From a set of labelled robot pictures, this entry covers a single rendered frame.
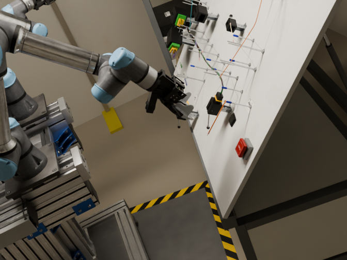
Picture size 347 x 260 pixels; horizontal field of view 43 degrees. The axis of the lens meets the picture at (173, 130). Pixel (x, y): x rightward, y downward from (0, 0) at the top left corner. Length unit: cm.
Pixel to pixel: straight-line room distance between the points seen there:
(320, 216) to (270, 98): 57
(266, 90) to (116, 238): 154
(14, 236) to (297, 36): 125
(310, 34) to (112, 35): 282
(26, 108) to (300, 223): 134
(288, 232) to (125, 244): 113
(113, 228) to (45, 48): 154
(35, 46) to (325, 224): 127
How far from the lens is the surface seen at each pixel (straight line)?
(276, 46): 155
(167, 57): 262
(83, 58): 154
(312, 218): 183
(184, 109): 153
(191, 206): 299
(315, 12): 141
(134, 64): 141
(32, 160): 179
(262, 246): 186
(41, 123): 226
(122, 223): 278
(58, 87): 413
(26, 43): 154
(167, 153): 347
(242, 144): 154
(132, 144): 372
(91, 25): 397
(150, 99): 151
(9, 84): 218
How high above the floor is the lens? 211
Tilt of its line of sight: 35 degrees down
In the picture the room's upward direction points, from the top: 23 degrees counter-clockwise
